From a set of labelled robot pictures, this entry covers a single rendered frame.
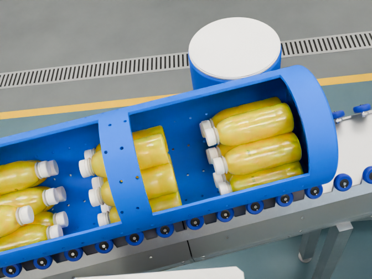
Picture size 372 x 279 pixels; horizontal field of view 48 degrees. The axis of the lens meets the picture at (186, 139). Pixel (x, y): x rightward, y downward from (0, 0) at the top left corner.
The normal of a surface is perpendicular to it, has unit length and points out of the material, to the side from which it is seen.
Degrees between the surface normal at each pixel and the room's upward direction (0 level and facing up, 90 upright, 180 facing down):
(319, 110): 26
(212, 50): 0
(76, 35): 0
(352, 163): 0
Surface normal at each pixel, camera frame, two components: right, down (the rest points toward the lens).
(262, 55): -0.12, -0.60
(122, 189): 0.09, 0.21
